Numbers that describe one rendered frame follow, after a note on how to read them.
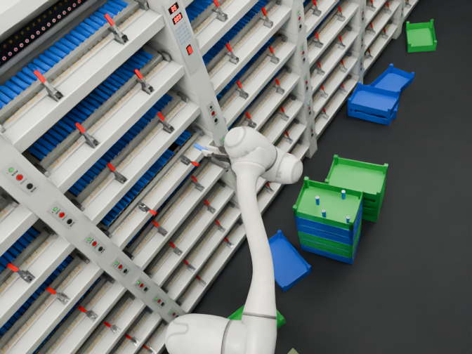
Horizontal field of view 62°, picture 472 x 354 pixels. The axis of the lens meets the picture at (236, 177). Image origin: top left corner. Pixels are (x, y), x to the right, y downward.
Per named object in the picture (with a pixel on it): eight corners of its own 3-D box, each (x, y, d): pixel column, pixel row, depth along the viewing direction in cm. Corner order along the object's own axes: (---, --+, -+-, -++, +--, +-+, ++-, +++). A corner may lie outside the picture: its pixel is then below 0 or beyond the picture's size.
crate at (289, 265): (312, 272, 223) (311, 266, 217) (284, 292, 220) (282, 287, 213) (282, 235, 241) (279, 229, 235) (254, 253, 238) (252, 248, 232)
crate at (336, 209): (362, 197, 198) (363, 188, 192) (352, 231, 189) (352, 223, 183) (306, 185, 211) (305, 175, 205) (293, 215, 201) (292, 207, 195)
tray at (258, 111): (298, 81, 218) (303, 63, 206) (236, 157, 195) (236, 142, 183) (268, 65, 223) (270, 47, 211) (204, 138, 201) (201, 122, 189)
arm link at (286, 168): (275, 154, 138) (255, 139, 129) (312, 162, 128) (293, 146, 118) (264, 182, 137) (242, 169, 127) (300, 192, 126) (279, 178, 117)
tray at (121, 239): (213, 144, 176) (213, 132, 168) (121, 251, 153) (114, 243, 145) (179, 123, 182) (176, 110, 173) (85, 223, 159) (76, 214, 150)
